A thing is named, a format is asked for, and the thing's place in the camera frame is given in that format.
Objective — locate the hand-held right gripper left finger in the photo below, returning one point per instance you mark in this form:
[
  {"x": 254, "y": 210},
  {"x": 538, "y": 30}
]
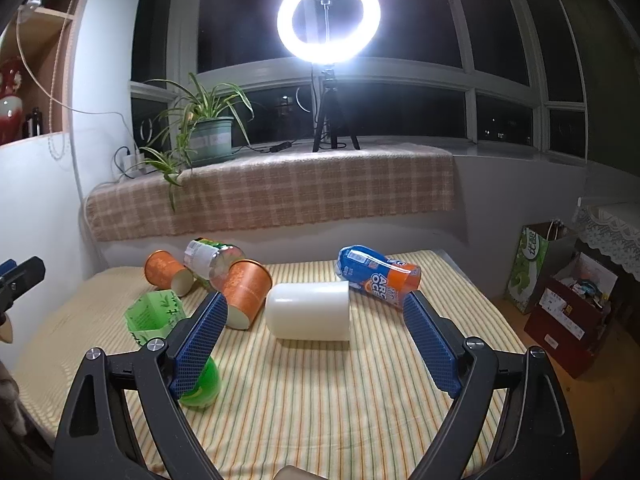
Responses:
[{"x": 199, "y": 347}]

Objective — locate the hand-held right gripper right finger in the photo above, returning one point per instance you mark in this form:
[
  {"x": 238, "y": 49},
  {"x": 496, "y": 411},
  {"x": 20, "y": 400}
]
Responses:
[{"x": 431, "y": 350}]

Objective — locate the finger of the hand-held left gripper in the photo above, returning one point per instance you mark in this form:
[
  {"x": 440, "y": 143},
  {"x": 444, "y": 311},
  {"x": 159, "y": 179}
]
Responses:
[{"x": 22, "y": 277}]

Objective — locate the white cup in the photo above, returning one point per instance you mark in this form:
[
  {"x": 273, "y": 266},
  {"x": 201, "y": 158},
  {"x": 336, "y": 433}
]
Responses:
[{"x": 306, "y": 312}]

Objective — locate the orange paper cup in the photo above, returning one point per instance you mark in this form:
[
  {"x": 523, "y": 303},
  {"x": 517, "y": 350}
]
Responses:
[
  {"x": 162, "y": 270},
  {"x": 245, "y": 287}
]

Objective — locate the green paper box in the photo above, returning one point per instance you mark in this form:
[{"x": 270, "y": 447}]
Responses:
[{"x": 150, "y": 316}]

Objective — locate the blue and orange bottle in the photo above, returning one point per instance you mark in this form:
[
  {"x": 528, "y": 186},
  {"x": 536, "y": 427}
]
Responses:
[{"x": 370, "y": 270}]

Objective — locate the striped yellow tablecloth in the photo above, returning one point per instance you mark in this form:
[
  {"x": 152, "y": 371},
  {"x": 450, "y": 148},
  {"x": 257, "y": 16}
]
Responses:
[{"x": 310, "y": 410}]

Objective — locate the green gift bag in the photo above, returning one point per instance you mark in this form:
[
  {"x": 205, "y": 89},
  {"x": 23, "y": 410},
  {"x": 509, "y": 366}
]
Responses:
[{"x": 527, "y": 266}]

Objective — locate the red cardboard box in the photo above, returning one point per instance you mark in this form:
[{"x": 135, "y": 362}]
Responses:
[{"x": 560, "y": 331}]

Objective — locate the dark small bottle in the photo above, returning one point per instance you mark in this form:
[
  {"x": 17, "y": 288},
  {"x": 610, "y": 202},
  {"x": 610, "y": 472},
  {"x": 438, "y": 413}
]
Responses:
[{"x": 34, "y": 123}]

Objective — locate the white power strip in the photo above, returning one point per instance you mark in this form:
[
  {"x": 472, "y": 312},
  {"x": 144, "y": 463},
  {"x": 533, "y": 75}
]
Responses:
[{"x": 132, "y": 165}]

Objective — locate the plaid windowsill cloth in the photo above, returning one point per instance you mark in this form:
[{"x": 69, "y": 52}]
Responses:
[{"x": 300, "y": 185}]

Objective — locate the red and white vase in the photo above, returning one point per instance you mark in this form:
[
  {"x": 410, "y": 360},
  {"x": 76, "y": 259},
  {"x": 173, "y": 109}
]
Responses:
[{"x": 10, "y": 86}]

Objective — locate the potted spider plant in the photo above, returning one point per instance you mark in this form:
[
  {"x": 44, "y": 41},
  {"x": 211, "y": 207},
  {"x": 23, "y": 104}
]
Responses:
[{"x": 210, "y": 135}]

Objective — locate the white lace cloth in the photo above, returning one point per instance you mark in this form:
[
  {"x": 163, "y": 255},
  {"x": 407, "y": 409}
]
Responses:
[{"x": 615, "y": 232}]

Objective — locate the wooden shelf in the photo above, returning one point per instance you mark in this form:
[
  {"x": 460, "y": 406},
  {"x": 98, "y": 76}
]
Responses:
[{"x": 45, "y": 60}]

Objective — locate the black tripod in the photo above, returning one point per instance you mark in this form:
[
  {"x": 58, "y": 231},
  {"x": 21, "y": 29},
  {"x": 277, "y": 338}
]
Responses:
[{"x": 328, "y": 95}]

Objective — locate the white window frame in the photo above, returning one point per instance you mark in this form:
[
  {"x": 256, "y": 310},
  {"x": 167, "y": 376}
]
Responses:
[{"x": 400, "y": 76}]

